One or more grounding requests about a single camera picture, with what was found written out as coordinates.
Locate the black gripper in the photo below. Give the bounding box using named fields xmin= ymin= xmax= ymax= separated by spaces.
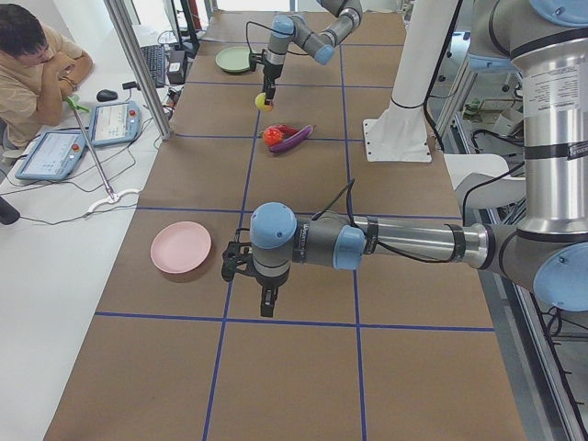
xmin=263 ymin=62 xmax=281 ymax=104
xmin=260 ymin=286 xmax=278 ymax=318

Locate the yellow pink peach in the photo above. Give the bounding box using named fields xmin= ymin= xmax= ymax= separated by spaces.
xmin=254 ymin=93 xmax=273 ymax=112

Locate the red chili pepper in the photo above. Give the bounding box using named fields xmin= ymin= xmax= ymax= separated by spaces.
xmin=274 ymin=124 xmax=299 ymax=136

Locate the red pomegranate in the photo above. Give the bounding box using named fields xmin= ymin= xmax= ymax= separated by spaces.
xmin=262 ymin=127 xmax=284 ymax=147

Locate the purple eggplant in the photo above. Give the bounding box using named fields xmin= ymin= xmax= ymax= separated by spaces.
xmin=267 ymin=125 xmax=314 ymax=153

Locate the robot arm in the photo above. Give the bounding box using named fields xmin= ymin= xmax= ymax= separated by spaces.
xmin=249 ymin=0 xmax=363 ymax=109
xmin=247 ymin=1 xmax=587 ymax=317

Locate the green plastic plate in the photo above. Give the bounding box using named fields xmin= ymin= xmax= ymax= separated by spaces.
xmin=215 ymin=46 xmax=251 ymax=74

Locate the black box on desk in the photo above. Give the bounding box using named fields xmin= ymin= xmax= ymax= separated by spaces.
xmin=166 ymin=51 xmax=187 ymax=85

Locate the pink plastic plate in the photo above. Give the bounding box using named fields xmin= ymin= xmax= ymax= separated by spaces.
xmin=150 ymin=221 xmax=211 ymax=274

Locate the black keyboard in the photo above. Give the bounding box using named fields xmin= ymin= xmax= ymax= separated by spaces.
xmin=140 ymin=44 xmax=166 ymax=88

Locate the far blue teach pendant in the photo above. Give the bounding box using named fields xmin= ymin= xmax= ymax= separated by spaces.
xmin=89 ymin=101 xmax=141 ymax=147

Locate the blue teach pendant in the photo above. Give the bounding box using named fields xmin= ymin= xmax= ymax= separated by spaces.
xmin=89 ymin=101 xmax=141 ymax=147
xmin=16 ymin=130 xmax=86 ymax=181

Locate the black computer mouse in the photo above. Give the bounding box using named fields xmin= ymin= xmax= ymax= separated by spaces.
xmin=96 ymin=89 xmax=119 ymax=103

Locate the white curved stand base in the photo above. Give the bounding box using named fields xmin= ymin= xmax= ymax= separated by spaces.
xmin=85 ymin=188 xmax=141 ymax=216

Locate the metal rod green clip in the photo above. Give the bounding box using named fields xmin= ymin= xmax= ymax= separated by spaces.
xmin=65 ymin=95 xmax=114 ymax=196

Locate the white chair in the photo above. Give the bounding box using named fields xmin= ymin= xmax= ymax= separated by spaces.
xmin=444 ymin=153 xmax=526 ymax=209

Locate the seated person beige shirt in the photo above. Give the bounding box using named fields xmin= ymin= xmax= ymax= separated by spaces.
xmin=1 ymin=4 xmax=93 ymax=150

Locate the near blue teach pendant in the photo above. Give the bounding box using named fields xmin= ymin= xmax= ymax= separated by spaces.
xmin=16 ymin=130 xmax=86 ymax=181

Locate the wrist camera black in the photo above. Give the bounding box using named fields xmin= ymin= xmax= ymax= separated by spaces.
xmin=220 ymin=228 xmax=255 ymax=283
xmin=248 ymin=50 xmax=266 ymax=72

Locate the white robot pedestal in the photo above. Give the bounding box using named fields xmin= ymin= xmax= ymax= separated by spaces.
xmin=364 ymin=0 xmax=461 ymax=163

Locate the aluminium frame post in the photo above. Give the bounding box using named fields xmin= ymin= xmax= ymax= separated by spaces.
xmin=104 ymin=0 xmax=172 ymax=141

